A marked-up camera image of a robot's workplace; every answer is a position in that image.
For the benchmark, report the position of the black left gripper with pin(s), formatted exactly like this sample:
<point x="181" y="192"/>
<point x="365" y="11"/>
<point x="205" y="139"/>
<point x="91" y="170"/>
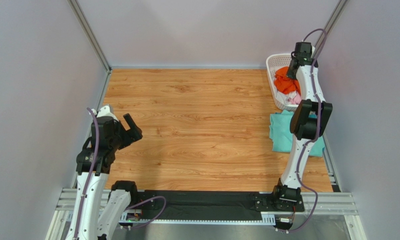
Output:
<point x="134" y="133"/>

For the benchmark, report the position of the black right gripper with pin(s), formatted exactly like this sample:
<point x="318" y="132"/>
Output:
<point x="292" y="69"/>

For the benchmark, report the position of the orange t shirt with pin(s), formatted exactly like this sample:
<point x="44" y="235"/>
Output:
<point x="284" y="84"/>

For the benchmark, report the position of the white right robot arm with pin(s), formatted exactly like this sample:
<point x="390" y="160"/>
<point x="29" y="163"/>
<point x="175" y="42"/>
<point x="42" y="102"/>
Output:
<point x="307" y="125"/>

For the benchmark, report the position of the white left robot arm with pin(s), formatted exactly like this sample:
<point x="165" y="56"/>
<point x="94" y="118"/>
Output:
<point x="93" y="168"/>

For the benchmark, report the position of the white plastic laundry basket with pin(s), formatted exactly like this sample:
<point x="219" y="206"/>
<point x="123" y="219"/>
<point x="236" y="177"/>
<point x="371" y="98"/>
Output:
<point x="307" y="78"/>

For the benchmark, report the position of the pink t shirt in basket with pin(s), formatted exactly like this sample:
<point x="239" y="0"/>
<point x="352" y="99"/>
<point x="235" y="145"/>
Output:
<point x="294" y="98"/>

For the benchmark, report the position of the white t shirt in basket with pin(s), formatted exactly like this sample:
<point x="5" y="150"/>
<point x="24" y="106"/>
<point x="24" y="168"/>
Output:
<point x="286" y="99"/>

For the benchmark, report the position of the teal folded t shirt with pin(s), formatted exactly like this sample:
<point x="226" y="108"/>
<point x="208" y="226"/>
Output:
<point x="279" y="133"/>

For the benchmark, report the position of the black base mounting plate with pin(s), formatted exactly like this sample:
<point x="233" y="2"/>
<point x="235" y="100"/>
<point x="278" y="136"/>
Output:
<point x="208" y="205"/>

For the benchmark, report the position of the right aluminium corner post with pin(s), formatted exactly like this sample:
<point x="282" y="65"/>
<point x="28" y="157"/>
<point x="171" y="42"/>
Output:
<point x="337" y="12"/>

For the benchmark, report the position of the aluminium corner post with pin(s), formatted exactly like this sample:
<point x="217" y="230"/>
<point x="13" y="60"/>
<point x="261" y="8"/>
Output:
<point x="77" y="9"/>
<point x="337" y="12"/>

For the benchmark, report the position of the left aluminium corner post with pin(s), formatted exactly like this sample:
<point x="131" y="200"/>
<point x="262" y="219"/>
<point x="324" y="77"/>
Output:
<point x="77" y="9"/>

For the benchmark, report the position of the aluminium frame rail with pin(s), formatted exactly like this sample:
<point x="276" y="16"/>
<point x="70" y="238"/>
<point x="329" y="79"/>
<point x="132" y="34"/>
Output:
<point x="330" y="214"/>

